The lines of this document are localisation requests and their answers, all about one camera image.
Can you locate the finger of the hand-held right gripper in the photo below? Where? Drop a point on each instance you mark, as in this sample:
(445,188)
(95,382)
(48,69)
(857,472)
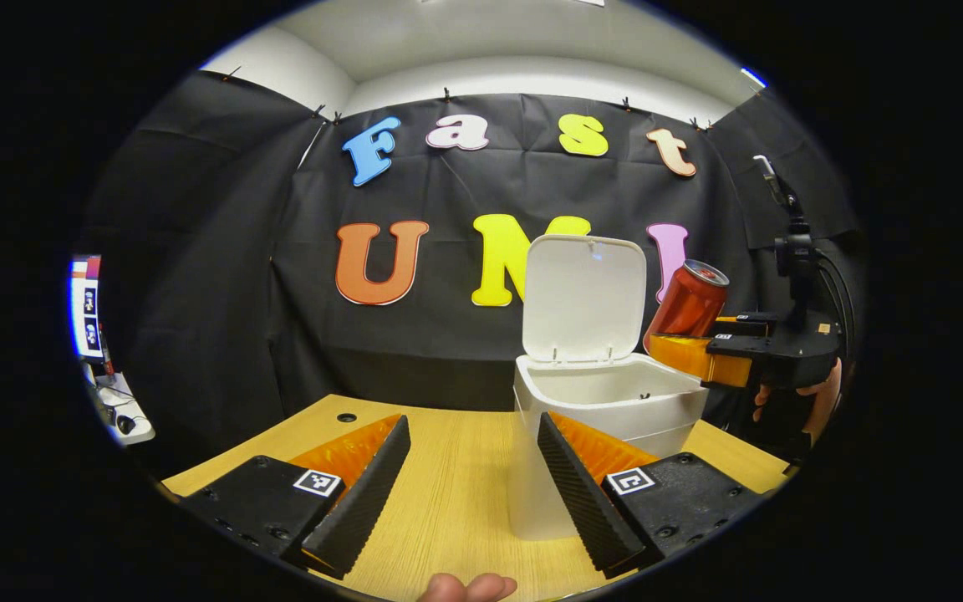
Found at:
(749,324)
(686,355)

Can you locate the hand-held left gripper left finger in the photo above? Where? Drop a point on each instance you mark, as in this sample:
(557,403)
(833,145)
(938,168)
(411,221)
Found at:
(364,493)

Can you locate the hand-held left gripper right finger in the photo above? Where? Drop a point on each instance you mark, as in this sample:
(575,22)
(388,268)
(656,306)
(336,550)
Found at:
(586,502)

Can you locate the red pop can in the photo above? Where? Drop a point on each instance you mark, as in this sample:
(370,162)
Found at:
(686,305)

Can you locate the white desktop garbage bin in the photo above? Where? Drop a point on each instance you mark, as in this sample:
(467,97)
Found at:
(582,301)

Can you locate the wooden desktop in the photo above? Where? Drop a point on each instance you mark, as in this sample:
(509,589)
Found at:
(448,493)

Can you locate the ceiling light panel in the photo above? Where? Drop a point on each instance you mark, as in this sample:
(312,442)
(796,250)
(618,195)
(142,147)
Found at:
(753,77)

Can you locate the black computer mouse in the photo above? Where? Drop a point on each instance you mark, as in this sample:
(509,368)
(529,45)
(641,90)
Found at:
(125,424)

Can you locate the white side desk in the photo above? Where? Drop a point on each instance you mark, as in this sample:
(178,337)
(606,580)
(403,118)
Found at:
(124,405)

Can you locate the black backdrop cloth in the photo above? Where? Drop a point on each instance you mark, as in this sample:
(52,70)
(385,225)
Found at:
(448,192)

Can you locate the computer monitor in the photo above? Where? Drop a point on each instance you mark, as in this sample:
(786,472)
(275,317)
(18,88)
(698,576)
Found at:
(86,305)

